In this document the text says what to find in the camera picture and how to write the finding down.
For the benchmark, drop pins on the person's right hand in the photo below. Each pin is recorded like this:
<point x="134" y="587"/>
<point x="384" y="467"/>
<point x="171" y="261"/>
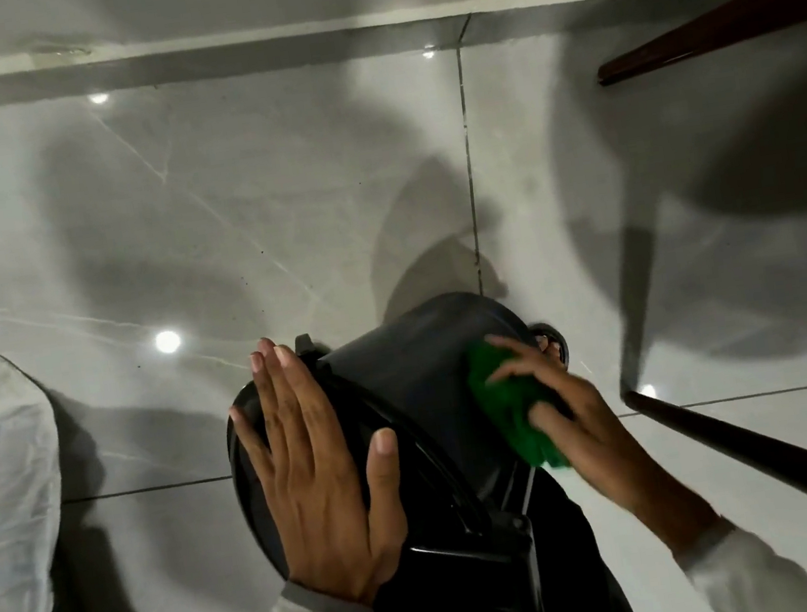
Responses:
<point x="593" y="432"/>

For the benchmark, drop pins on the person's left hand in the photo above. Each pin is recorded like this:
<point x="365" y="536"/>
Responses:
<point x="319" y="501"/>

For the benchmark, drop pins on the person's left middle finger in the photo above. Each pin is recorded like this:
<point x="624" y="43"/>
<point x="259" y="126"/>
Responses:
<point x="284" y="401"/>

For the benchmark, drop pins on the person's right thumb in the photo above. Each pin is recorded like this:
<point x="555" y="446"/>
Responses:
<point x="549" y="410"/>

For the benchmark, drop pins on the person's left little finger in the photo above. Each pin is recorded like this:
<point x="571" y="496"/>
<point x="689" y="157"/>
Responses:
<point x="251" y="447"/>

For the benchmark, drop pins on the person's left thumb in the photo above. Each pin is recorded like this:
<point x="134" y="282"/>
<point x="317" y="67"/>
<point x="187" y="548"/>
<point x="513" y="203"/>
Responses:
<point x="386" y="480"/>

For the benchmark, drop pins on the person's right middle finger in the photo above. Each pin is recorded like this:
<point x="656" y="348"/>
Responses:
<point x="522" y="350"/>

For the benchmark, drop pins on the green cleaning cloth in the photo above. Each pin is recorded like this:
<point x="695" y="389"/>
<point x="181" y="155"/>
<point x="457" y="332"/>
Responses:
<point x="507" y="407"/>

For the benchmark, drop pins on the black plastic bin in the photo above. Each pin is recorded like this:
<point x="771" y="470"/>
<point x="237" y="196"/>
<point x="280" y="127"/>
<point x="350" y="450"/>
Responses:
<point x="417" y="405"/>

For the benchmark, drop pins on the person's right forearm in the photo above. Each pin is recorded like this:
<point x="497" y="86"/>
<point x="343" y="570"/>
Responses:
<point x="723" y="556"/>

